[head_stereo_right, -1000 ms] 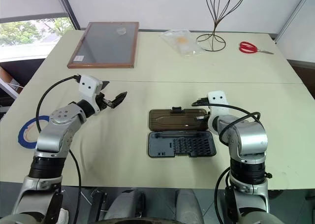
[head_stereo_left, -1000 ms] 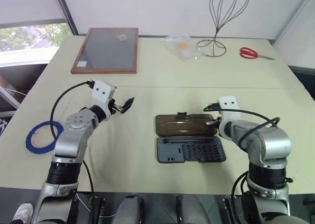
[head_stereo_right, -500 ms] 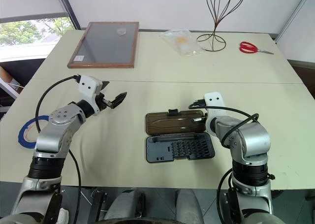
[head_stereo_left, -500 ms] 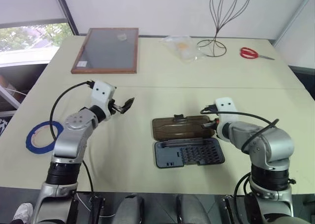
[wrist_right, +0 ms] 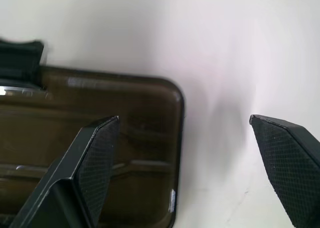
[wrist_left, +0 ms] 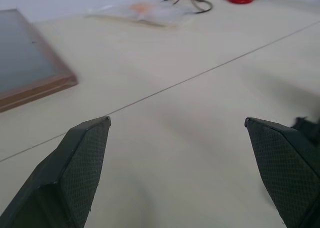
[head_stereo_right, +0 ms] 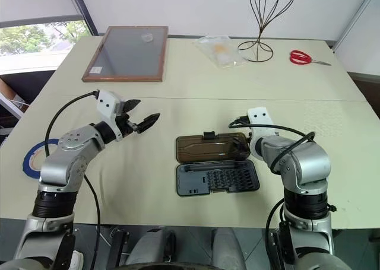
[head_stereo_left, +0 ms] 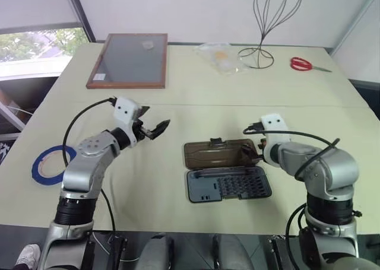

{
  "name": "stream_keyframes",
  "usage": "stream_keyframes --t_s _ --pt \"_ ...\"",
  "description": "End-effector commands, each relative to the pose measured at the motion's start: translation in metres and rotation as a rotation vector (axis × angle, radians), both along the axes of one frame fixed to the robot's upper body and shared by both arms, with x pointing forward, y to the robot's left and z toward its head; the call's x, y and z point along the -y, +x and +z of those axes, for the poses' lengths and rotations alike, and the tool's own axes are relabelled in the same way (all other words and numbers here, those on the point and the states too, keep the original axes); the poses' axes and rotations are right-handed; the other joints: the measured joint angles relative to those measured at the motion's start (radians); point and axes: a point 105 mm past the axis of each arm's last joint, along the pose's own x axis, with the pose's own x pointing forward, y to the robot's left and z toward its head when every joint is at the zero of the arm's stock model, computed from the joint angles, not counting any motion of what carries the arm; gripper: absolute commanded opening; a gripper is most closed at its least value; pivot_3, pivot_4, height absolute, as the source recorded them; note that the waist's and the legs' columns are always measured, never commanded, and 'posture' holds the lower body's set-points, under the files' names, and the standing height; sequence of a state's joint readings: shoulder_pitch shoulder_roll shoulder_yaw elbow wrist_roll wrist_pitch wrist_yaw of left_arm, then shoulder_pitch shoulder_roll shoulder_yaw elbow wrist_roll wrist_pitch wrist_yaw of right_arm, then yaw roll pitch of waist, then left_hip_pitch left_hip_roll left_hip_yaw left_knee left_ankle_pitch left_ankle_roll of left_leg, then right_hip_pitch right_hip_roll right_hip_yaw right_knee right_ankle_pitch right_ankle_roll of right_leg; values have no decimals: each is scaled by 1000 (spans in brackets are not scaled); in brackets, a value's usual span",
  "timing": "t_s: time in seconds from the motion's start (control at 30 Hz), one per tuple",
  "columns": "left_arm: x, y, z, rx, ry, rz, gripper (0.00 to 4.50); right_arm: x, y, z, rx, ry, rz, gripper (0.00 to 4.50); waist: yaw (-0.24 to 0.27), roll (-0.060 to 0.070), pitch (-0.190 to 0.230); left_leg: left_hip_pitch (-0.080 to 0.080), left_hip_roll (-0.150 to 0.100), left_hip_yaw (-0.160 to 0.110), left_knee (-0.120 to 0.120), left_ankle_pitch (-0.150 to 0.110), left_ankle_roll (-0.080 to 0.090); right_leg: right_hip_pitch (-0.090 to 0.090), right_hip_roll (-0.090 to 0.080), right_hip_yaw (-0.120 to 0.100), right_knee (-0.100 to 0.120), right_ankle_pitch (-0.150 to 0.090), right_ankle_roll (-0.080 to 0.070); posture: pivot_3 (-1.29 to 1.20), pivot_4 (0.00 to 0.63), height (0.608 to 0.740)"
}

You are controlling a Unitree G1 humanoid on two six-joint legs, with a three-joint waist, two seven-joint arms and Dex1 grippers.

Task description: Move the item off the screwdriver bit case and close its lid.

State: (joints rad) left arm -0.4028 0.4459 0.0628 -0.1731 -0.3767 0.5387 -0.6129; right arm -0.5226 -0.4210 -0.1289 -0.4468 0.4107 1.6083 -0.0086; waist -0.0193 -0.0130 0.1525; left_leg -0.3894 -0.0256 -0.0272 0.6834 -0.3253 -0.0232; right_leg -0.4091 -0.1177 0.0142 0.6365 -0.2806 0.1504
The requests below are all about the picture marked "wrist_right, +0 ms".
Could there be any smoky translucent screwdriver bit case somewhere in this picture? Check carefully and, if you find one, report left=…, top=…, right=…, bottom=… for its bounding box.
left=0, top=65, right=186, bottom=228

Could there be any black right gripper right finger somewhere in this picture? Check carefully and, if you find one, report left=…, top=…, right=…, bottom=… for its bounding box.
left=249, top=114, right=320, bottom=228

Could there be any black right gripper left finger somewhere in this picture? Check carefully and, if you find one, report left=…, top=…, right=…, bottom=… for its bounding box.
left=9, top=115, right=121, bottom=228

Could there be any black tool item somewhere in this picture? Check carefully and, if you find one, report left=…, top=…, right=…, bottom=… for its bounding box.
left=0, top=39, right=46, bottom=89

